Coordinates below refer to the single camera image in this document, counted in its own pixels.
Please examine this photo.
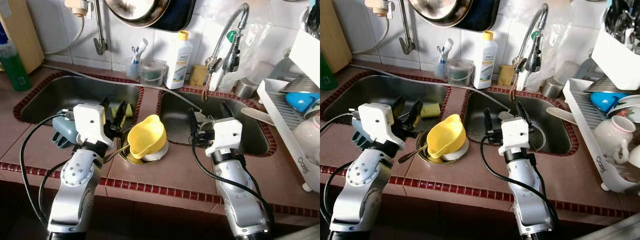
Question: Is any green liquid soap bottle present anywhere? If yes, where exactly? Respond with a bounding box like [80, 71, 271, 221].
[0, 22, 32, 92]
[320, 52, 337, 92]

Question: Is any stainless steel bowl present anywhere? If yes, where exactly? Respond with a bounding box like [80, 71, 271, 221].
[416, 132, 470, 165]
[116, 135, 170, 166]

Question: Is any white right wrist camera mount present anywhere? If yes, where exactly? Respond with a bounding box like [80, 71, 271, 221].
[498, 117, 532, 157]
[205, 117, 244, 158]

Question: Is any steel cup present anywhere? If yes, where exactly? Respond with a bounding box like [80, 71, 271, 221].
[541, 76, 566, 99]
[233, 77, 259, 99]

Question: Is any yellow plastic bowl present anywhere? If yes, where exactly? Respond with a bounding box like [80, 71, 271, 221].
[127, 114, 167, 160]
[426, 114, 466, 160]

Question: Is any white counter hose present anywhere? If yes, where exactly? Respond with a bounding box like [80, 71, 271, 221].
[350, 64, 511, 113]
[42, 64, 211, 118]

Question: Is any chrome pull-out faucet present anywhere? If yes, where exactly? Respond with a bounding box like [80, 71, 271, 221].
[205, 2, 251, 76]
[512, 2, 550, 76]

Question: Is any white cutlery holder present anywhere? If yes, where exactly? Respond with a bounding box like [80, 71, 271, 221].
[591, 0, 640, 91]
[289, 0, 321, 88]

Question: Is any steel sink basin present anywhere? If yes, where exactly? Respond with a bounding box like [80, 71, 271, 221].
[13, 71, 146, 127]
[156, 87, 277, 158]
[321, 75, 453, 126]
[461, 87, 580, 157]

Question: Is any clear plastic bucket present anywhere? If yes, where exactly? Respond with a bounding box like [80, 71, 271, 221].
[445, 59, 475, 87]
[138, 59, 168, 88]

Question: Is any clear plastic bag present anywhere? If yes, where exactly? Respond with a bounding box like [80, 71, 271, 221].
[235, 20, 296, 86]
[542, 20, 601, 86]

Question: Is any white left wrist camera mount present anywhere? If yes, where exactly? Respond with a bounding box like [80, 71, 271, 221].
[358, 102, 407, 149]
[72, 103, 115, 148]

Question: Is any blue plastic mug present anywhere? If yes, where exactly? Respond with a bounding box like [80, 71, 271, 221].
[52, 110, 81, 150]
[351, 117, 373, 151]

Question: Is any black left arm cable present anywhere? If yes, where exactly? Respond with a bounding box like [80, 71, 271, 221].
[320, 112, 362, 226]
[19, 112, 76, 231]

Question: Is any white wall hose with connector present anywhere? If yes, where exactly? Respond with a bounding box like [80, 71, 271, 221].
[350, 0, 396, 56]
[44, 0, 91, 56]

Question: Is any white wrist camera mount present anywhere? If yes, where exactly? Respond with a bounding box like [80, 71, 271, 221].
[205, 117, 244, 158]
[358, 102, 407, 149]
[498, 117, 532, 157]
[72, 103, 115, 148]

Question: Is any round steel pot lid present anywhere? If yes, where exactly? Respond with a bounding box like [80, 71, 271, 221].
[525, 122, 549, 151]

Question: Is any hanging dark frying pan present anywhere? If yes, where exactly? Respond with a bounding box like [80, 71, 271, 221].
[104, 0, 197, 32]
[409, 0, 501, 32]

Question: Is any blue bowl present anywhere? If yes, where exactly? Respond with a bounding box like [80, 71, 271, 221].
[589, 91, 628, 114]
[285, 91, 321, 114]

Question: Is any white bottle green cap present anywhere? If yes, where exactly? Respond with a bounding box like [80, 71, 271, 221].
[209, 30, 238, 92]
[515, 30, 546, 92]

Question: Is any brown hanging cord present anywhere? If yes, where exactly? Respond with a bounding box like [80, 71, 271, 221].
[201, 70, 217, 103]
[509, 70, 523, 101]

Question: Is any bright yellow dish sponge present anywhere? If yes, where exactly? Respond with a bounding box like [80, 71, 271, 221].
[111, 102, 135, 118]
[420, 102, 443, 119]

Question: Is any white bottle yellow cap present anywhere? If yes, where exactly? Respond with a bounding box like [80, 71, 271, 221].
[472, 30, 499, 90]
[165, 30, 194, 91]

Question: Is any small white bowl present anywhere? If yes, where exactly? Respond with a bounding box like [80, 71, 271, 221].
[142, 141, 170, 162]

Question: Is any white dish rack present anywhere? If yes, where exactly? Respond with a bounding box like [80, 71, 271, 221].
[256, 77, 321, 193]
[562, 77, 640, 195]

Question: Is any tan worn sponge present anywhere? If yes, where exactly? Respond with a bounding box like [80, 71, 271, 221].
[497, 64, 516, 86]
[188, 65, 208, 87]

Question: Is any grey steel dish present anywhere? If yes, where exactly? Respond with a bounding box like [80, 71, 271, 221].
[279, 75, 321, 96]
[584, 75, 628, 96]

